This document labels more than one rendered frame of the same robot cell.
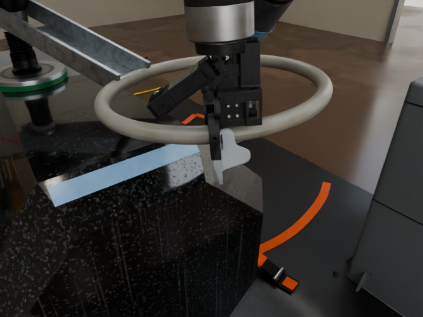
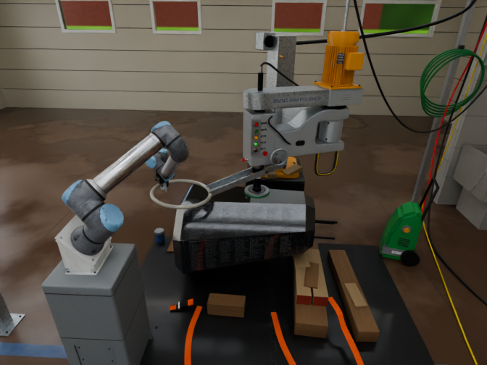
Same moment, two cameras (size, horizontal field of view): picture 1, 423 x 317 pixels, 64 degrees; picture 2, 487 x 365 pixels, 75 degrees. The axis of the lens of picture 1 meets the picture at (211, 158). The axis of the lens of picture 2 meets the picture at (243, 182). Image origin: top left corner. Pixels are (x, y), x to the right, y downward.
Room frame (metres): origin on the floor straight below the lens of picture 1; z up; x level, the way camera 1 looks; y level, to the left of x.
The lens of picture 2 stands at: (2.57, -1.35, 2.15)
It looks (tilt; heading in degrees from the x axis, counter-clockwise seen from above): 27 degrees down; 132
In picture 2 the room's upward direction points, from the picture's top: 1 degrees clockwise
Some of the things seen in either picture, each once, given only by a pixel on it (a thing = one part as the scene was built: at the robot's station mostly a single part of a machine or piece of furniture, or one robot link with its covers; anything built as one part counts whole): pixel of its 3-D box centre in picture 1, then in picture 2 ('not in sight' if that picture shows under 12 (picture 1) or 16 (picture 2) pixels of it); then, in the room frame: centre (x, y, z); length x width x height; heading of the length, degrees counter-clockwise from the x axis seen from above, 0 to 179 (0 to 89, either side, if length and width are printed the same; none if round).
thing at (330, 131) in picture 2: not in sight; (330, 128); (1.34, 1.13, 1.34); 0.19 x 0.19 x 0.20
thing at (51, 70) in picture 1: (28, 72); (256, 190); (1.01, 0.56, 0.84); 0.21 x 0.21 x 0.01
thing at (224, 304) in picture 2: not in sight; (226, 305); (1.21, -0.03, 0.07); 0.30 x 0.12 x 0.12; 37
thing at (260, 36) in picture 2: not in sight; (265, 40); (0.57, 1.15, 2.00); 0.20 x 0.18 x 0.15; 129
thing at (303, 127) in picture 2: not in sight; (303, 136); (1.22, 0.89, 1.30); 0.74 x 0.23 x 0.49; 60
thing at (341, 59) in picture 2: not in sight; (340, 59); (1.35, 1.13, 1.90); 0.31 x 0.28 x 0.40; 150
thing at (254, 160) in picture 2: not in sight; (267, 137); (1.05, 0.63, 1.32); 0.36 x 0.22 x 0.45; 60
